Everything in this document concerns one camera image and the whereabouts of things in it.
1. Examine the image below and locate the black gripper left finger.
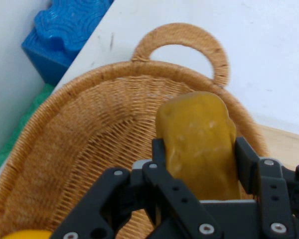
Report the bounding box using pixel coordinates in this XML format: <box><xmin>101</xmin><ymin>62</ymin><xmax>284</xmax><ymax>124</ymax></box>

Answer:
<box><xmin>49</xmin><ymin>138</ymin><xmax>224</xmax><ymax>239</ymax></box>

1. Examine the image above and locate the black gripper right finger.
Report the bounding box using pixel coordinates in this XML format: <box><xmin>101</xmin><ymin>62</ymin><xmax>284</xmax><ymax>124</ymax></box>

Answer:
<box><xmin>235</xmin><ymin>136</ymin><xmax>299</xmax><ymax>239</ymax></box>

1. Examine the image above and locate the brown-yellow toy potato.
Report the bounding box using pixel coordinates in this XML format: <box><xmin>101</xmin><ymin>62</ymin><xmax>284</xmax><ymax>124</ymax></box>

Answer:
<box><xmin>155</xmin><ymin>91</ymin><xmax>243</xmax><ymax>201</ymax></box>

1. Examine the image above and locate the light wooden cutting board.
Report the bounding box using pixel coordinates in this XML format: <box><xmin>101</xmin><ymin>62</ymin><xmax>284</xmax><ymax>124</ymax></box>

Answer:
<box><xmin>260</xmin><ymin>124</ymin><xmax>299</xmax><ymax>172</ymax></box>

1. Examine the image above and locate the woven wicker basket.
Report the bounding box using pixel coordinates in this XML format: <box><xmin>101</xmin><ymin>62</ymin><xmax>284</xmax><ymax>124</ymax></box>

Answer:
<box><xmin>0</xmin><ymin>22</ymin><xmax>269</xmax><ymax>239</ymax></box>

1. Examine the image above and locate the yellow toy bell pepper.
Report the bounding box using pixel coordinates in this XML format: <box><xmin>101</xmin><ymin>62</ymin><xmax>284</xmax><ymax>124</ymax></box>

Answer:
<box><xmin>1</xmin><ymin>229</ymin><xmax>53</xmax><ymax>239</ymax></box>

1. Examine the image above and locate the green foam mat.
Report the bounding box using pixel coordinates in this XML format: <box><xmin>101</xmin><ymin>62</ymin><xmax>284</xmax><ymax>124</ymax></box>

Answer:
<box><xmin>0</xmin><ymin>84</ymin><xmax>56</xmax><ymax>175</ymax></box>

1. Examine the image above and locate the blue foam block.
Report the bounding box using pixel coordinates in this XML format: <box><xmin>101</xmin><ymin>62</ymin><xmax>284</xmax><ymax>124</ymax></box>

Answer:
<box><xmin>21</xmin><ymin>0</ymin><xmax>115</xmax><ymax>87</ymax></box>

